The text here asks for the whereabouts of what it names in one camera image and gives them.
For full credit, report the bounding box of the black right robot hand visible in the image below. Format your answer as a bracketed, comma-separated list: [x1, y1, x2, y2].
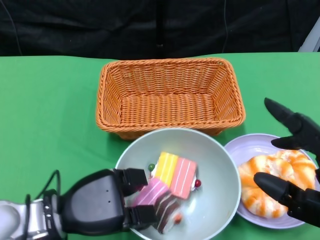
[253, 97, 320, 225]

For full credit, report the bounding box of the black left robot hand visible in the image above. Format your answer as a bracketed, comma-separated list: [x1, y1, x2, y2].
[59, 168, 158, 235]

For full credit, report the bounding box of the orange wicker basket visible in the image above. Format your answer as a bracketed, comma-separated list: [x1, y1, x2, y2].
[96, 57, 246, 140]

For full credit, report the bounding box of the black backdrop curtain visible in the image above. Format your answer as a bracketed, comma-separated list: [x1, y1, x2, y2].
[0, 0, 320, 61]

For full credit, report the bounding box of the pink striped cake slice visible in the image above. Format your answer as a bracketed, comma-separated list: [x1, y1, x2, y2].
[132, 176, 171, 208]

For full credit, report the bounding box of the white metal frame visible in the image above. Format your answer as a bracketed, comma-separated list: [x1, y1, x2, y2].
[298, 22, 320, 53]

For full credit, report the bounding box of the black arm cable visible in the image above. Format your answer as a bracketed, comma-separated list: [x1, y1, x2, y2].
[24, 169, 62, 208]

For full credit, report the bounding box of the pale green bowl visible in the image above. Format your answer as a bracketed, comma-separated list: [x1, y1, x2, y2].
[114, 127, 242, 240]

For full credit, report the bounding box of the black vertical pole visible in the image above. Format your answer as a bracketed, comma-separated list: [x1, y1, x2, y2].
[156, 0, 166, 58]

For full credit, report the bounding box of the brown chocolate cake slice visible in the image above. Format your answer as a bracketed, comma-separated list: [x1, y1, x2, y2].
[152, 192, 183, 235]

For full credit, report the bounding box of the salmon striped cake slice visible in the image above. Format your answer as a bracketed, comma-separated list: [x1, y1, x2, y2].
[168, 157, 198, 200]

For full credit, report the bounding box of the lavender plate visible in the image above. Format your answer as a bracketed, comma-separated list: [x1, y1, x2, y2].
[223, 133, 320, 229]

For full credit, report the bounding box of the green tablecloth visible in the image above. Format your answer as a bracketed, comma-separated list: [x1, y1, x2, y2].
[0, 52, 320, 240]

